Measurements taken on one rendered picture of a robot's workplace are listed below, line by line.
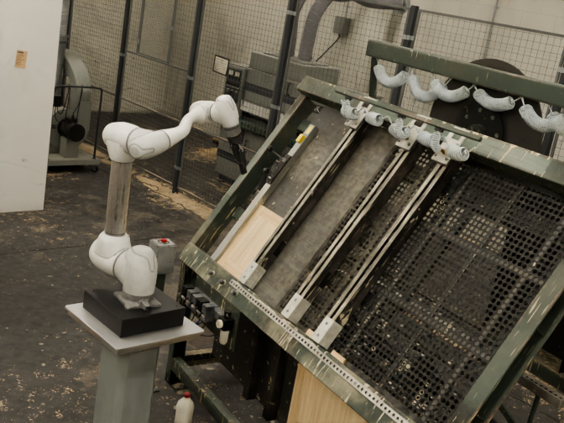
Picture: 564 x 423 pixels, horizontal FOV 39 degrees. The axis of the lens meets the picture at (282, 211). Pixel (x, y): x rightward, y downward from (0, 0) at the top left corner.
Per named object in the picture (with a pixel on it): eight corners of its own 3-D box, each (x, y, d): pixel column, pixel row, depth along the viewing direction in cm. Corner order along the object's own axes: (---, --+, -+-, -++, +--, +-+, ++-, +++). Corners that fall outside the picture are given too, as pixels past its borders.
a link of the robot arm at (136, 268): (138, 300, 371) (143, 257, 365) (111, 286, 381) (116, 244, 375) (161, 291, 384) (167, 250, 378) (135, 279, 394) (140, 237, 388)
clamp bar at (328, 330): (316, 342, 365) (285, 320, 350) (465, 138, 373) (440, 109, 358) (329, 352, 357) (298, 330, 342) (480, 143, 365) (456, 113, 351)
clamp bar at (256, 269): (244, 284, 418) (215, 263, 404) (375, 107, 427) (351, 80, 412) (254, 291, 411) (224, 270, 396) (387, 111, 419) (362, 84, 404)
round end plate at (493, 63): (408, 184, 458) (439, 46, 436) (415, 184, 461) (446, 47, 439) (511, 230, 395) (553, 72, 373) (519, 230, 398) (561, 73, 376)
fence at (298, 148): (215, 260, 446) (210, 257, 443) (314, 127, 452) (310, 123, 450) (218, 263, 442) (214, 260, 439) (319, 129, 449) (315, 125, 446)
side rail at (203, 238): (202, 249, 469) (190, 241, 462) (311, 104, 477) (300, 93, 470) (206, 253, 464) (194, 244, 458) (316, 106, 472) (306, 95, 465)
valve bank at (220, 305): (169, 314, 441) (174, 274, 434) (191, 311, 448) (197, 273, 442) (209, 355, 401) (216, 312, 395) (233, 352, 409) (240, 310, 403)
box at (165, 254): (145, 268, 452) (149, 238, 447) (164, 267, 459) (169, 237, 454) (154, 275, 443) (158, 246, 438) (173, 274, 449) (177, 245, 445)
